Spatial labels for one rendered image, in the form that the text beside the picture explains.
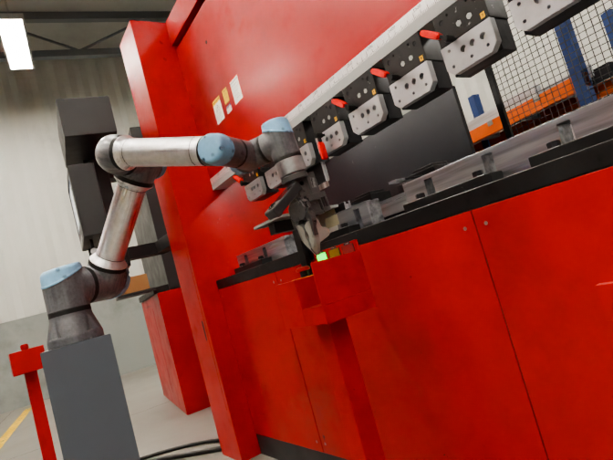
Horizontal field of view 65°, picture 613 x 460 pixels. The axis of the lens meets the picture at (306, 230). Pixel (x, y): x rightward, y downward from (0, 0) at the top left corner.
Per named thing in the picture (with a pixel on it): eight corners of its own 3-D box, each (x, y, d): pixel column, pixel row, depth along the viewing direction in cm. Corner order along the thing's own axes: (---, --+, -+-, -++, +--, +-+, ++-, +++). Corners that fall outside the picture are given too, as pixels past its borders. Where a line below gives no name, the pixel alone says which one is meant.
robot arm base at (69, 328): (46, 351, 130) (37, 316, 131) (50, 350, 143) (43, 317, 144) (105, 334, 136) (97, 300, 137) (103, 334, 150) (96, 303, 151)
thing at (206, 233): (222, 454, 249) (119, 45, 269) (346, 394, 297) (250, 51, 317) (242, 463, 229) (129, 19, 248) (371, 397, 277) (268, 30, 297)
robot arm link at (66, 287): (37, 318, 138) (26, 272, 139) (77, 308, 150) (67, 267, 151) (65, 308, 133) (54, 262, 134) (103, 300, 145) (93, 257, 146)
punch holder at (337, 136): (320, 158, 173) (307, 115, 174) (338, 156, 178) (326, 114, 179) (345, 142, 161) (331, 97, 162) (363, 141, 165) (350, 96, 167)
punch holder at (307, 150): (292, 175, 189) (281, 136, 191) (309, 172, 194) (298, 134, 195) (313, 162, 177) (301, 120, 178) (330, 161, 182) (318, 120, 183)
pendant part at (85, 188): (81, 251, 267) (67, 190, 270) (105, 246, 273) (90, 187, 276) (83, 236, 228) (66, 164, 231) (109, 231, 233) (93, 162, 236)
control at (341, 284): (285, 329, 129) (268, 264, 131) (331, 312, 138) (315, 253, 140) (327, 324, 113) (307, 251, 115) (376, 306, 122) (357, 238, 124)
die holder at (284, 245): (241, 274, 245) (235, 256, 245) (251, 271, 248) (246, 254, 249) (290, 256, 204) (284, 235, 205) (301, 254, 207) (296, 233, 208)
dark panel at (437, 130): (320, 248, 275) (300, 176, 279) (323, 248, 276) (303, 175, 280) (485, 193, 183) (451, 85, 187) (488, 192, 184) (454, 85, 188)
